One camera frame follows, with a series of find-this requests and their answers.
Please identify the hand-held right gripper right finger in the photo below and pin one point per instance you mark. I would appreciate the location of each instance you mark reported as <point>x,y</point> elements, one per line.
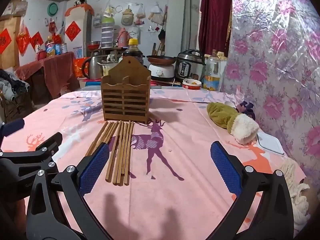
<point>225,167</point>

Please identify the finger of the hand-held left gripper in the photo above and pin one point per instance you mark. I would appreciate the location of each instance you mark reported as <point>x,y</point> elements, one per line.
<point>53,140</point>
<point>12,127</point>

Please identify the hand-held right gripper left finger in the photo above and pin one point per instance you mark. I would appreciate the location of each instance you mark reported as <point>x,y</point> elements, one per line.
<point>96,166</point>

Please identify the bundle of wooden chopsticks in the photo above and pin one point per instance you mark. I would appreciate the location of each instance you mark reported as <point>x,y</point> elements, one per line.
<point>121,155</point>

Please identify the wooden slatted chopstick holder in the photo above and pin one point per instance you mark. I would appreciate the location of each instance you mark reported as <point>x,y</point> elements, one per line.
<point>125,100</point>

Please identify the wooden chair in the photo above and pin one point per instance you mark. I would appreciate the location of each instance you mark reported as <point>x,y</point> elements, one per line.
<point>15,110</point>

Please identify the grey black jacket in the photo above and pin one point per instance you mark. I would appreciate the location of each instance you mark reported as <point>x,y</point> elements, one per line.
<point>12,85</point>

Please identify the pink deer print blanket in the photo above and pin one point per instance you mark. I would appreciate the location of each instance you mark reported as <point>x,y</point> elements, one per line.
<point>175,200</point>

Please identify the small white item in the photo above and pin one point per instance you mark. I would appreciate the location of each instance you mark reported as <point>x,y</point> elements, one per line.
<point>228,103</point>

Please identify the dark purple cloth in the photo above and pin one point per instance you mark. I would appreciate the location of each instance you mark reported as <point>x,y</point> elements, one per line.
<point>246,106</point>

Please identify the blue plastic box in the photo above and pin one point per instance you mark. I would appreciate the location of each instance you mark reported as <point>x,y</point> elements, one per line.
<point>91,84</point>

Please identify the table with red cloth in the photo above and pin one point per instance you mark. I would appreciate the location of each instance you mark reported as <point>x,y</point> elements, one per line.
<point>55,70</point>

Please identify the pink board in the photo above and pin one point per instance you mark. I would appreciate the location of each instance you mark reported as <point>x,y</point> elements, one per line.
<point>91,80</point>

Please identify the cream knitted cloth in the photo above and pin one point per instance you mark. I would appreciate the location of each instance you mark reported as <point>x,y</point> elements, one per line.
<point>295,180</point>

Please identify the orange gift bag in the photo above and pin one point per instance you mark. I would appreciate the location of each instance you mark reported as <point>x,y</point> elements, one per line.
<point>80,67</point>

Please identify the red container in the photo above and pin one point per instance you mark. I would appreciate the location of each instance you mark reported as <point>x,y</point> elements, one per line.
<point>41,54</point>

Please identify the stainless steel kettle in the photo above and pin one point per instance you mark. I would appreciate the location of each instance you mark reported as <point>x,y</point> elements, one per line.
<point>93,67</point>

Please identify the red diamond paper poster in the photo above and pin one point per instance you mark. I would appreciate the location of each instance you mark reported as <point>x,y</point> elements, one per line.
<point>3,41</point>
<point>73,31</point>
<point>36,40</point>

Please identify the large yellow oil bottle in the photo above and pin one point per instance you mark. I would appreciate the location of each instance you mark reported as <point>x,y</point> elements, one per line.
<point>50,47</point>

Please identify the red plastic decoration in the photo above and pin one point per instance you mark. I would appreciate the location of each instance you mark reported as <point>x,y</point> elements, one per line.
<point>23,38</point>

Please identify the red white bowl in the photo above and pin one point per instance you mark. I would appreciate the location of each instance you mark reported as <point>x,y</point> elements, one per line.
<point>191,83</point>

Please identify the cream pot with lid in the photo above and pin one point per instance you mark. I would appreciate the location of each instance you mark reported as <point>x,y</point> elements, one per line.
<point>108,67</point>

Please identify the clear cooking oil bottle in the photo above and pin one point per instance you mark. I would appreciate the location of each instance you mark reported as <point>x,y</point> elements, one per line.
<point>212,75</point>

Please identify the red basin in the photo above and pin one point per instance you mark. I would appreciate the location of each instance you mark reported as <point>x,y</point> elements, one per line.
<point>93,45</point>

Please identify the wooden wardrobe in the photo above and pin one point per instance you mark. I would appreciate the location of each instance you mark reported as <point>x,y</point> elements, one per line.
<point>11,22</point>

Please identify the silver black pressure cooker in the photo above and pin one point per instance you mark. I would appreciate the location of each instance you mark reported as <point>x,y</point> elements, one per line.
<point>188,66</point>

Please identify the small rice cooker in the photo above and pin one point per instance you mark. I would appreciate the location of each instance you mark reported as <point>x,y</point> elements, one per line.
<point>161,73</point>

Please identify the white refrigerator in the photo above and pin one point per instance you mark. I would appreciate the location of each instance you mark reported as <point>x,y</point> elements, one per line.
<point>85,30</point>

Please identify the tiered steel food carrier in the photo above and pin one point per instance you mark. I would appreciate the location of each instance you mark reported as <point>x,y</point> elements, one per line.
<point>108,33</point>

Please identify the soy sauce bottle yellow cap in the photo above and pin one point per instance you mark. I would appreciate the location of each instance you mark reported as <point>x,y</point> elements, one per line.
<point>132,48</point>

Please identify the pink thermos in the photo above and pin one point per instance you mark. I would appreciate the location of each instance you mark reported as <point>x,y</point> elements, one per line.
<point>123,37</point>

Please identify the brown frying pan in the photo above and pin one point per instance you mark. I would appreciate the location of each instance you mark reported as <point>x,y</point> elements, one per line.
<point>161,60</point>

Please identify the green plastic basin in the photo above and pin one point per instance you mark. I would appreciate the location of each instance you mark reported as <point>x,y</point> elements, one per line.
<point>52,9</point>

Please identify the orange cloth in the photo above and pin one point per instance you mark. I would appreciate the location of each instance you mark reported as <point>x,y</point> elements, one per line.
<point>80,7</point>

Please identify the plastic bag with yellow items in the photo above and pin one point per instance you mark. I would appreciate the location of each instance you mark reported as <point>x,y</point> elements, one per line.
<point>109,10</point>

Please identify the panda plush toys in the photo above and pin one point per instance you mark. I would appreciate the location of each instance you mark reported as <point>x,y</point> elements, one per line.
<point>80,0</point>

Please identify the tan cloth bag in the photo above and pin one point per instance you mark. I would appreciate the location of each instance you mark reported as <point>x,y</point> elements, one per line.
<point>127,16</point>

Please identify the black hanging spatula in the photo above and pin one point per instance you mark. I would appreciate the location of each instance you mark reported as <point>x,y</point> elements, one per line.
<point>162,35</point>

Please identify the maroon curtain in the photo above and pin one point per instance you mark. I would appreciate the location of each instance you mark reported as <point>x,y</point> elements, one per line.
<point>215,17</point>

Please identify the plastic bag with red items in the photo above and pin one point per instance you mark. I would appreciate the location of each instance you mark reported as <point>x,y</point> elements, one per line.
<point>140,16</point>

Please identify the brown paper bag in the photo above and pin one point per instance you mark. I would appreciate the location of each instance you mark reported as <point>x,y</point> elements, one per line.
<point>155,18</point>

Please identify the white plastic bag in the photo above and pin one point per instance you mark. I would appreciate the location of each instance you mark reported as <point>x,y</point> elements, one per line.
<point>155,8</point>

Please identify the floral foil wall covering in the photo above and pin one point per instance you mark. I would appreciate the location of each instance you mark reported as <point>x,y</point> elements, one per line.
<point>275,55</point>

